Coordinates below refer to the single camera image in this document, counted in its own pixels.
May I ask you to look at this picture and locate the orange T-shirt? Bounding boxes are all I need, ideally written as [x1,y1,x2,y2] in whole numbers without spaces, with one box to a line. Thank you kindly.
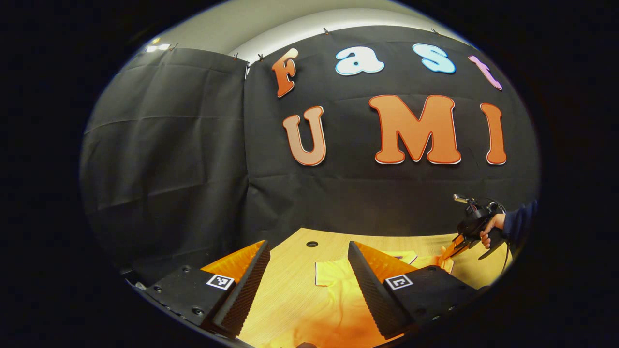
[261,246,456,348]

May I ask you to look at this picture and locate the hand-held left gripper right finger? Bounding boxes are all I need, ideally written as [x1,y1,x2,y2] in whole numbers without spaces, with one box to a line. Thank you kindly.
[347,240,480,340]

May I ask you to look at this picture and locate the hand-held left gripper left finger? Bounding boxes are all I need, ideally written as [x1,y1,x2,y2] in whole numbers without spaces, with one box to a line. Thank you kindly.
[144,239,271,339]

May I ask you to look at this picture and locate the black backdrop cloth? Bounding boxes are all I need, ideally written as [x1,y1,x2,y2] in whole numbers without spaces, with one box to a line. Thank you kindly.
[80,25,541,286]

